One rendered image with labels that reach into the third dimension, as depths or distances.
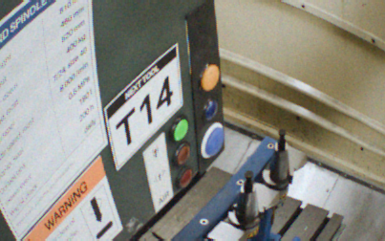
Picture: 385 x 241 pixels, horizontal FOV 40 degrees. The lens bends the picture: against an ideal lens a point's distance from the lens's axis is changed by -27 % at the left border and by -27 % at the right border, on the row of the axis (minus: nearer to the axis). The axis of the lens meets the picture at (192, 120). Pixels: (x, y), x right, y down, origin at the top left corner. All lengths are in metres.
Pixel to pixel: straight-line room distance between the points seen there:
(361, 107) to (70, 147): 1.10
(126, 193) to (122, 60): 0.14
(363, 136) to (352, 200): 0.21
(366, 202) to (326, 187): 0.17
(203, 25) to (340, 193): 1.13
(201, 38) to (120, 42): 0.12
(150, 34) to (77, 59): 0.10
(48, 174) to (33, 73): 0.10
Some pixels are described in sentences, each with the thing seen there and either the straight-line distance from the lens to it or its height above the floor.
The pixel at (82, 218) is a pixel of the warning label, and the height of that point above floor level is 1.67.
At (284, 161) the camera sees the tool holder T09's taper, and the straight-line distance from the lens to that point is 1.16.
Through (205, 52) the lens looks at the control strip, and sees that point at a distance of 0.63.
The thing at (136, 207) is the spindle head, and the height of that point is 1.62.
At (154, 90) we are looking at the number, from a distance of 0.58.
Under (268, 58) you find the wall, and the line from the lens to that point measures 1.61.
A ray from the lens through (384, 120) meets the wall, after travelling 1.51.
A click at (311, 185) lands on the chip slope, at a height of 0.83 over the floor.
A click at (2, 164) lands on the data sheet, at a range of 0.44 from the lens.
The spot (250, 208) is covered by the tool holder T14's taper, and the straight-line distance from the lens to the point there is 1.10.
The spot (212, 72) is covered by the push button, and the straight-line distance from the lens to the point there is 0.64.
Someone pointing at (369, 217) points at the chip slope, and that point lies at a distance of 1.66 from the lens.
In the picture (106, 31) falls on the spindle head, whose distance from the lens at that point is 0.50.
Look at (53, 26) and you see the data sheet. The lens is 0.44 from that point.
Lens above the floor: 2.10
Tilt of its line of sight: 42 degrees down
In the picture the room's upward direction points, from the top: 5 degrees counter-clockwise
